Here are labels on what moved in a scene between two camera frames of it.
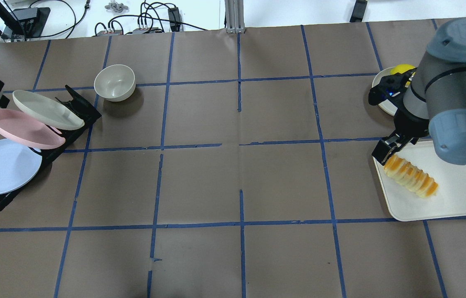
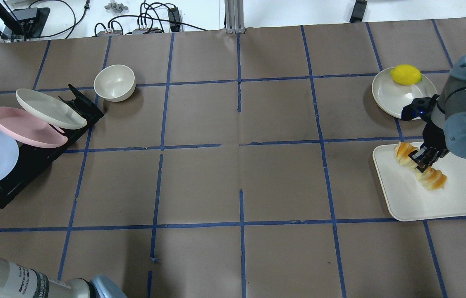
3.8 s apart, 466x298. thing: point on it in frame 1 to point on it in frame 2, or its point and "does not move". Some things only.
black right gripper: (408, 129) to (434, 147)
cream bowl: (116, 82) does not move
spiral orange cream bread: (404, 173) to (431, 178)
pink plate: (20, 128) does not move
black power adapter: (174, 15) does not move
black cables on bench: (153, 16) does not move
